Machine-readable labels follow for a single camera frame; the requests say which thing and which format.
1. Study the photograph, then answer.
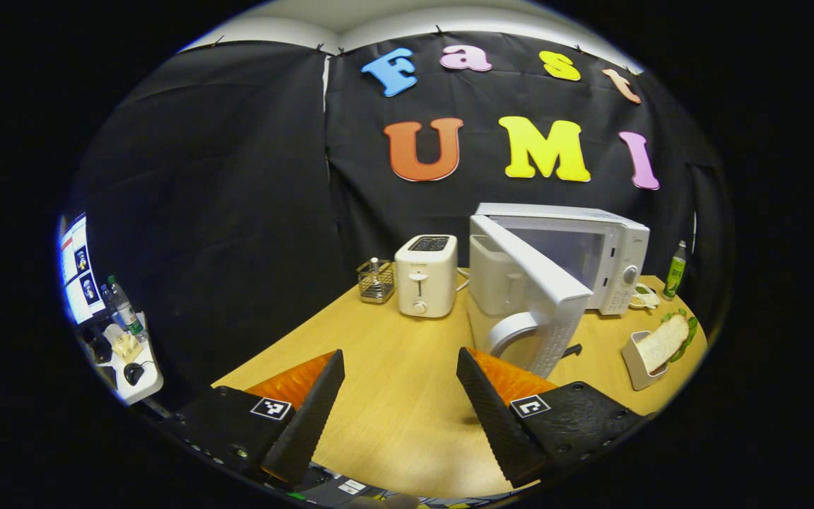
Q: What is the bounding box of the white sectioned grain plate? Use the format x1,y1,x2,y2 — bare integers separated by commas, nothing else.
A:
628,283,661,310

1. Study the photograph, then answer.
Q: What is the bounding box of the small wire basket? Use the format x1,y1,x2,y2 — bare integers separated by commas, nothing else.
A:
356,257,396,305

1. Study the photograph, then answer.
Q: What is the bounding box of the white bread lettuce sandwich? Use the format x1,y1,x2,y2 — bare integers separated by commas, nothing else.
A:
637,309,700,375

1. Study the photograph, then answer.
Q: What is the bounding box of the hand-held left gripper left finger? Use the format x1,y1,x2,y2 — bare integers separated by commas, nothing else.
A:
167,349,346,488

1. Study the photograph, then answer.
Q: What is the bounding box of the white rectangular tray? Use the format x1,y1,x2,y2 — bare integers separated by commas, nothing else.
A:
621,330,669,392

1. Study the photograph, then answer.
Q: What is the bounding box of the white side table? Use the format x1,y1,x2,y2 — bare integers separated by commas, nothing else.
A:
78,311,165,406

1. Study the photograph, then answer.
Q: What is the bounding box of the white microwave oven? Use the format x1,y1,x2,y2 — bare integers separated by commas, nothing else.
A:
467,202,651,379

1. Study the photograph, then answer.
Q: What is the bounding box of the white toaster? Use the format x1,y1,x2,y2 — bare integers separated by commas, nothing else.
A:
394,234,459,319

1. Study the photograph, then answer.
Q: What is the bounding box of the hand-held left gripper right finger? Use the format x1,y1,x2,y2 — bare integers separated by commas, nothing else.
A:
456,346,651,490

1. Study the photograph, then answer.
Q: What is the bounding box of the green label drink bottle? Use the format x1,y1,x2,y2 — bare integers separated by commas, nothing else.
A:
663,240,688,300

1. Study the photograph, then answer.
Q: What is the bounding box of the clear plastic water bottle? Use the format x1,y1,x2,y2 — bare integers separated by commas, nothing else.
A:
105,275,148,344

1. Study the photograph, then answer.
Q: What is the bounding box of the computer monitor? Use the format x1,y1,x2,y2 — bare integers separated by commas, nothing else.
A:
59,214,108,326

